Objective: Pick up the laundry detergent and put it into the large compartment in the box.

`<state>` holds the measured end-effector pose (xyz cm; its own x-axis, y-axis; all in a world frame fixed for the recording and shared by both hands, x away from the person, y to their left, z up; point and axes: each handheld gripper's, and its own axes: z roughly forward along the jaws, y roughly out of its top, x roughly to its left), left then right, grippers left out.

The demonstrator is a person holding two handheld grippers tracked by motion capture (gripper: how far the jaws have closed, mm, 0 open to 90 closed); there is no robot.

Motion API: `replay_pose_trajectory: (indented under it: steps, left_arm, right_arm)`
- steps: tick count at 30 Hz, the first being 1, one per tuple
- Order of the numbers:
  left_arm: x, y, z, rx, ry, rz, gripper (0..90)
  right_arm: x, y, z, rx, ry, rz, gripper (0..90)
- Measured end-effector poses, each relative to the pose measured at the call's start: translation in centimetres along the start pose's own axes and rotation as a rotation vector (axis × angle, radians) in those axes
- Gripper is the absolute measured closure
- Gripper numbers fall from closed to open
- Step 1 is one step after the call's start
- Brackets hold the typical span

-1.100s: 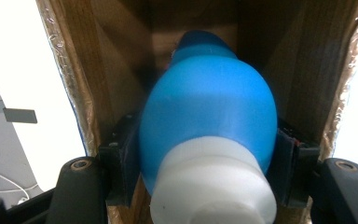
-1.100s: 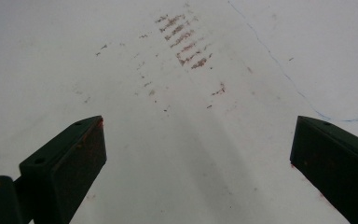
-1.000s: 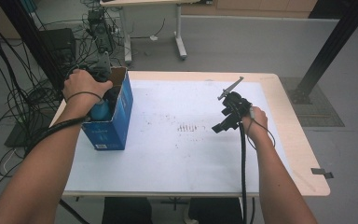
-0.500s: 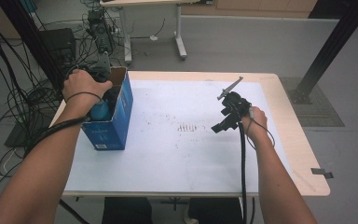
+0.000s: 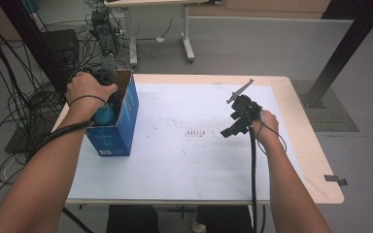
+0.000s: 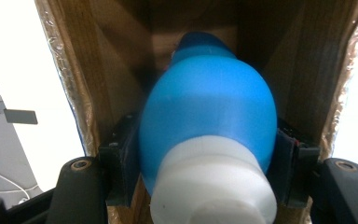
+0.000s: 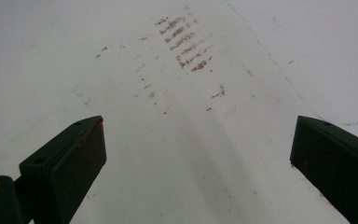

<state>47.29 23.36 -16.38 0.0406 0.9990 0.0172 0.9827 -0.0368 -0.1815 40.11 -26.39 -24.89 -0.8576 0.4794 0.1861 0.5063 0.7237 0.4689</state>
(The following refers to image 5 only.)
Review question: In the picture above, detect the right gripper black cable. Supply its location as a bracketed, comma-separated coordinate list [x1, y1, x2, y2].
[248, 125, 267, 233]

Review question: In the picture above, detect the blue detergent bottle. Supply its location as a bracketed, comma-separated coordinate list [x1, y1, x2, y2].
[92, 103, 117, 127]

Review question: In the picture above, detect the grey floor mat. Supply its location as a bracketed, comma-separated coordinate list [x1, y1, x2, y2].
[290, 80, 360, 133]

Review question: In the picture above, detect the tangle of black floor cables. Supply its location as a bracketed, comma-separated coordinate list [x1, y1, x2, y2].
[0, 0, 66, 210]

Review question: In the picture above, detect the person's right leg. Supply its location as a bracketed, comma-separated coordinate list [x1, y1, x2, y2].
[195, 205, 254, 233]

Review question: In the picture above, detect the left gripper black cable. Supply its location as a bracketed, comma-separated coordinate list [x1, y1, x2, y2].
[24, 119, 95, 233]

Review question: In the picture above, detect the thin black wrist band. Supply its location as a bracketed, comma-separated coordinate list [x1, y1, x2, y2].
[68, 94, 108, 108]

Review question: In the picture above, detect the black box on floor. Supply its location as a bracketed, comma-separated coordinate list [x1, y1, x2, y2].
[41, 28, 81, 66]

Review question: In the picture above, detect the blue cardboard box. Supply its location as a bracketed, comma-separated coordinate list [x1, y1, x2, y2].
[85, 69, 141, 157]

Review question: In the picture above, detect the thin black wrist cord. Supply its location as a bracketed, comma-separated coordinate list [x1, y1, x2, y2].
[255, 121, 288, 155]

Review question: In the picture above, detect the black tape strip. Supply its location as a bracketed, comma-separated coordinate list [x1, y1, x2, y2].
[323, 174, 349, 187]

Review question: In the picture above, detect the white table mat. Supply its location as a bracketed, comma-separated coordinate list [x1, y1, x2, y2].
[67, 83, 305, 202]

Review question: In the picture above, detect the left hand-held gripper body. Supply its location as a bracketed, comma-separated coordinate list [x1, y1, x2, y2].
[86, 52, 118, 86]

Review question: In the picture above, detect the light wooden table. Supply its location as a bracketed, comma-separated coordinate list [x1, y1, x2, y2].
[31, 73, 345, 206]

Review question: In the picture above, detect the black metal frame post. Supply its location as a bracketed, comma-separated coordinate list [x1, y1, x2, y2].
[0, 0, 73, 95]
[299, 0, 373, 110]

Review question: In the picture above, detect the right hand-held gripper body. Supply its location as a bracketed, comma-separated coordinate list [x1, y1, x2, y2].
[225, 79, 262, 128]

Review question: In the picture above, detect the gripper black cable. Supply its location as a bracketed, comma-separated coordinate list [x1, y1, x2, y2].
[24, 119, 95, 233]
[248, 125, 267, 233]

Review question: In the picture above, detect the white desk with metal legs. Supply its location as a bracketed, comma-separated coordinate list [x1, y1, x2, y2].
[104, 0, 222, 68]

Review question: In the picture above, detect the person's left hand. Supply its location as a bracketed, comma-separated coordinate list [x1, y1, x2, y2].
[65, 71, 119, 108]

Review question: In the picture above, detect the person's right hand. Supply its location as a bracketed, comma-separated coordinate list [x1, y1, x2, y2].
[251, 110, 280, 148]

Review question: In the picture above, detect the white shoe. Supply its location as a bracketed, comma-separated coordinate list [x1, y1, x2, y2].
[190, 220, 208, 233]

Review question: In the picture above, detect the black computer tower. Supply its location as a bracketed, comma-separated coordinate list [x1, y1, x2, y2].
[90, 9, 120, 56]

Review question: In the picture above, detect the person's leg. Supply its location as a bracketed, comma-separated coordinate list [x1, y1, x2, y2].
[195, 205, 254, 233]
[105, 204, 159, 233]

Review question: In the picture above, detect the dark floor mat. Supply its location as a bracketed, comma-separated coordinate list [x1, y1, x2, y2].
[4, 111, 57, 155]

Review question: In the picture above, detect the person's left leg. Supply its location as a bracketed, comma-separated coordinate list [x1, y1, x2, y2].
[105, 204, 159, 233]

